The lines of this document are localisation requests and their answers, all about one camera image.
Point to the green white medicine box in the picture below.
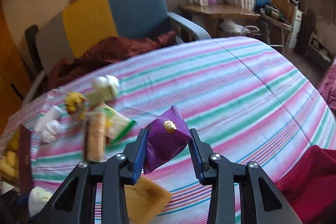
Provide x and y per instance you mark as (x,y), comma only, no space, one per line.
(102,93)

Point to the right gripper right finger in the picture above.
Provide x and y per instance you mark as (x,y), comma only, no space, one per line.
(260,200)

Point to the gold metal tin box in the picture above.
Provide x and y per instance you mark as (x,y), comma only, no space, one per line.
(25,179)

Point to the purple snack packet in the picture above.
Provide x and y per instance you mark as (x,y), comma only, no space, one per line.
(167,136)

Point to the blue bag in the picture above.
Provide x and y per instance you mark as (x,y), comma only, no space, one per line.
(262,1)

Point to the red cloth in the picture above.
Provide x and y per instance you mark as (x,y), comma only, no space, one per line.
(310,186)

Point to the wooden desk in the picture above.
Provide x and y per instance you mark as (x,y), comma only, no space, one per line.
(208,17)

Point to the tan sponge cake front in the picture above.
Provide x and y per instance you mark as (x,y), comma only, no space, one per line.
(145,200)

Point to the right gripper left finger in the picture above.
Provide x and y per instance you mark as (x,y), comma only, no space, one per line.
(74,201)

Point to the yellow ball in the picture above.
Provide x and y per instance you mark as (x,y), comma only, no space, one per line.
(75,105)

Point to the white plastic lump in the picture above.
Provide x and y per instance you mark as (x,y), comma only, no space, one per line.
(51,131)

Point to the blue yellow grey chair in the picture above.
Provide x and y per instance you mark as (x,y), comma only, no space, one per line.
(82,24)

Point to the dark red quilted blanket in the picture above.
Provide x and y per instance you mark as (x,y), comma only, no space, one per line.
(106,52)

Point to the Weidan cracker packet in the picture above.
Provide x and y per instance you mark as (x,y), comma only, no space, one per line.
(117,126)

